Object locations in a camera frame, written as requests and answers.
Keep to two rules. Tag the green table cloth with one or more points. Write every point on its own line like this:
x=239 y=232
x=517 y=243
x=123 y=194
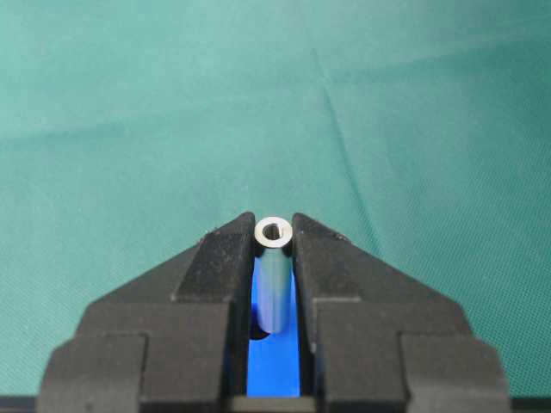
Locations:
x=418 y=129

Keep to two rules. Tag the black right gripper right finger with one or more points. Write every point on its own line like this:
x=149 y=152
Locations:
x=373 y=339

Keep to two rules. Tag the small silver metal shaft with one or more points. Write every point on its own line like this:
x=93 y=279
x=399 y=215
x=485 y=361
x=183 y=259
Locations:
x=273 y=238

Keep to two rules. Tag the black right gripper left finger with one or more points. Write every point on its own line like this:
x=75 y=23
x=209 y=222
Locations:
x=175 y=339

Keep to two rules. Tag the blue plastic gear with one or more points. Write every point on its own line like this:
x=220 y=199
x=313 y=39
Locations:
x=273 y=360

